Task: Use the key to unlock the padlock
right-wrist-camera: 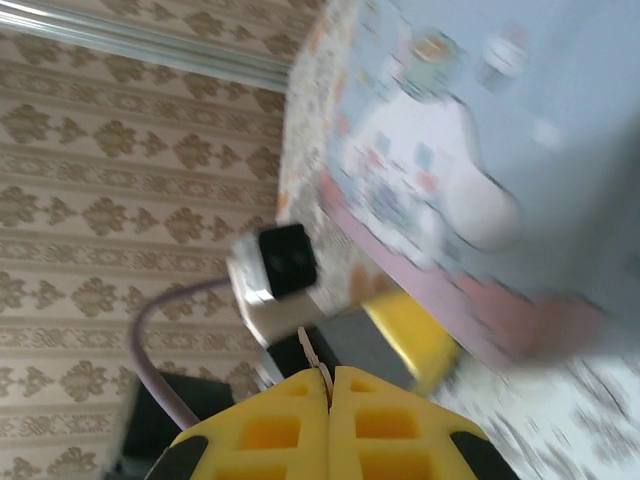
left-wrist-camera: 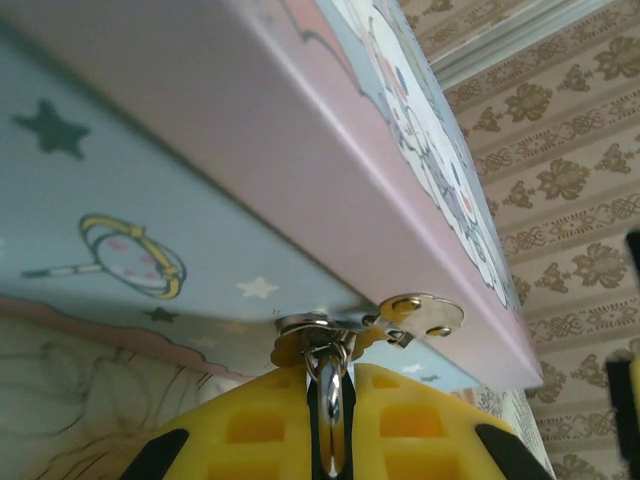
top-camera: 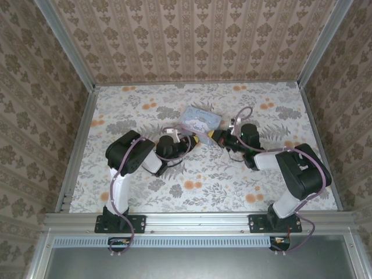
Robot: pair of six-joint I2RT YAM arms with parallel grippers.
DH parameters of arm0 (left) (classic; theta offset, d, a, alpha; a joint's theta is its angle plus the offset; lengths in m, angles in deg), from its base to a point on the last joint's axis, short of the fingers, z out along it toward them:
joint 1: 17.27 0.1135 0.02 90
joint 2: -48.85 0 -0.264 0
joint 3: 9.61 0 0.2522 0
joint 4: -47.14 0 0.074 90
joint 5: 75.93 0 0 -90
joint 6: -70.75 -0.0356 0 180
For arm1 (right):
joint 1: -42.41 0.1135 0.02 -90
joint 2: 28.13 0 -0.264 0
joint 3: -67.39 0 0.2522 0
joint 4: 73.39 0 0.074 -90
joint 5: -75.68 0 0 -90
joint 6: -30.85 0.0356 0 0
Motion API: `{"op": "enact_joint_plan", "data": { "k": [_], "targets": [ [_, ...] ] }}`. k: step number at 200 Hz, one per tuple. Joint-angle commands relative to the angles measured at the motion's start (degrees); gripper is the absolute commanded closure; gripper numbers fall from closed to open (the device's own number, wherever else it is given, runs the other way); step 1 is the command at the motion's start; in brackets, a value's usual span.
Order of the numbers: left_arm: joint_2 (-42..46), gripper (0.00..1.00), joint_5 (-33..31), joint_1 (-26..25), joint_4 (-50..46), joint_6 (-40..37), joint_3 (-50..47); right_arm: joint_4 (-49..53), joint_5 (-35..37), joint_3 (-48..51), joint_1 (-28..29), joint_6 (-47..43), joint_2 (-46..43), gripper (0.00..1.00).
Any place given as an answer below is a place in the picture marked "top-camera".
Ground pastel blue cartoon box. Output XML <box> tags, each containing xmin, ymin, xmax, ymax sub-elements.
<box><xmin>177</xmin><ymin>106</ymin><xmax>224</xmax><ymax>145</ymax></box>

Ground black connector box orange plugs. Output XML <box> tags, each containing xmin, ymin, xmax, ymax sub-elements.
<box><xmin>269</xmin><ymin>235</ymin><xmax>292</xmax><ymax>252</ymax></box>
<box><xmin>108</xmin><ymin>236</ymin><xmax>132</xmax><ymax>252</ymax></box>

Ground grey metal panel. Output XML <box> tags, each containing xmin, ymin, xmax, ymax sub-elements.
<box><xmin>43</xmin><ymin>235</ymin><xmax>359</xmax><ymax>279</ymax></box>

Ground thin black left gripper cable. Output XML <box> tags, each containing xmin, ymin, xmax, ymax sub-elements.
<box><xmin>166</xmin><ymin>156</ymin><xmax>187</xmax><ymax>169</ymax></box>

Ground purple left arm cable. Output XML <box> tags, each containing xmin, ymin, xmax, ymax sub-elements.
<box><xmin>109</xmin><ymin>126</ymin><xmax>192</xmax><ymax>258</ymax></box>

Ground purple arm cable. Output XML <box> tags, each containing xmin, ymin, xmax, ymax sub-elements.
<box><xmin>109</xmin><ymin>126</ymin><xmax>192</xmax><ymax>258</ymax></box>
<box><xmin>234</xmin><ymin>106</ymin><xmax>326</xmax><ymax>256</ymax></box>

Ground aluminium table side rail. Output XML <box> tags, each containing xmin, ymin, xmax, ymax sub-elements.
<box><xmin>299</xmin><ymin>85</ymin><xmax>347</xmax><ymax>212</ymax></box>
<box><xmin>55</xmin><ymin>87</ymin><xmax>100</xmax><ymax>213</ymax></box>

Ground aluminium mounting rail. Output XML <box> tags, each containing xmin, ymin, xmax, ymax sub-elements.
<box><xmin>43</xmin><ymin>212</ymin><xmax>360</xmax><ymax>234</ymax></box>

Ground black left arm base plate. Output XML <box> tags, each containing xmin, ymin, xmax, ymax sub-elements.
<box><xmin>94</xmin><ymin>214</ymin><xmax>146</xmax><ymax>234</ymax></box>

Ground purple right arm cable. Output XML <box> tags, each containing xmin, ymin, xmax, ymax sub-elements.
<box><xmin>234</xmin><ymin>106</ymin><xmax>326</xmax><ymax>256</ymax></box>

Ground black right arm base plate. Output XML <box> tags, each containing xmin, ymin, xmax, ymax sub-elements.
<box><xmin>248</xmin><ymin>214</ymin><xmax>303</xmax><ymax>234</ymax></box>

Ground grey slotted cable duct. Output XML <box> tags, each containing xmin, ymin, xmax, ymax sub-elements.
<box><xmin>53</xmin><ymin>235</ymin><xmax>291</xmax><ymax>246</ymax></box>

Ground aluminium frame post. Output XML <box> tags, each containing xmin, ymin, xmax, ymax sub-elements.
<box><xmin>298</xmin><ymin>0</ymin><xmax>355</xmax><ymax>88</ymax></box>
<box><xmin>34</xmin><ymin>0</ymin><xmax>97</xmax><ymax>90</ymax></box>

